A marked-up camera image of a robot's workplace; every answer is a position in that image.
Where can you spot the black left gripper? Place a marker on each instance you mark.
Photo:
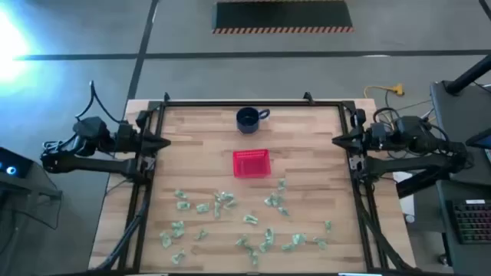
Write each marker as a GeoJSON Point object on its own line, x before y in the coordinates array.
{"type": "Point", "coordinates": [130, 138]}

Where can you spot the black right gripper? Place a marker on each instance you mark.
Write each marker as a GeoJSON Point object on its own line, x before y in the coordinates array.
{"type": "Point", "coordinates": [374, 138]}

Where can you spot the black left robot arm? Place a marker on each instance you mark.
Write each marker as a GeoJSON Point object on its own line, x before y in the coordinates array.
{"type": "Point", "coordinates": [96, 165]}

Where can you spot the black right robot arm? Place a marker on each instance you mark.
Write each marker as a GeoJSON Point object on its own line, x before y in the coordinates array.
{"type": "Point", "coordinates": [403, 163]}

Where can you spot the black desk leg bar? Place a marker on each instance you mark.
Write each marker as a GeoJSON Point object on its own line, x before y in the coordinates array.
{"type": "Point", "coordinates": [418, 186]}

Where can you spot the white paper sheet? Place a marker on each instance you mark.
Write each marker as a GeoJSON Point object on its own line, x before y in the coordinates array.
{"type": "Point", "coordinates": [407, 203]}

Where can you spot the dark blue mug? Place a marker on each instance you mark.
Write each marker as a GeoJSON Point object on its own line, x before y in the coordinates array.
{"type": "Point", "coordinates": [247, 120]}

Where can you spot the red slotted plastic basket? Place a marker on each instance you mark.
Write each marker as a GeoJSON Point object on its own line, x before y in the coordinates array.
{"type": "Point", "coordinates": [251, 164]}

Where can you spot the black monitor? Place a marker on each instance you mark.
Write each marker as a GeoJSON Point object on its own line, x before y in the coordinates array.
{"type": "Point", "coordinates": [481, 141]}

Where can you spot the dark grey cart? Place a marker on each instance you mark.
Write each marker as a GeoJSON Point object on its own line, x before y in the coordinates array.
{"type": "Point", "coordinates": [34, 195]}

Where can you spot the black pole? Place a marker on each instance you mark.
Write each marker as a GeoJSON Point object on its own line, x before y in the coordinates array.
{"type": "Point", "coordinates": [468, 76]}

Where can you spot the black box with blue light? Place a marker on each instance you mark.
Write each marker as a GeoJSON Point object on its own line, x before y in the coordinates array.
{"type": "Point", "coordinates": [15, 161]}

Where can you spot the black hazard-striped floor mat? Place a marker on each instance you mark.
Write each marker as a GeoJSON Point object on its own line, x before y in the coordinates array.
{"type": "Point", "coordinates": [282, 13]}

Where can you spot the black backlit keyboard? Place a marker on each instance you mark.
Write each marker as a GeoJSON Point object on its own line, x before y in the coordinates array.
{"type": "Point", "coordinates": [473, 224]}

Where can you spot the black keyboard desk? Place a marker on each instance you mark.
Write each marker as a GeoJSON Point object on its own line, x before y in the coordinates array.
{"type": "Point", "coordinates": [460, 260]}

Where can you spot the black frame clamp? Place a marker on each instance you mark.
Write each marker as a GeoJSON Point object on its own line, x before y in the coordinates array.
{"type": "Point", "coordinates": [166, 96]}
{"type": "Point", "coordinates": [307, 96]}

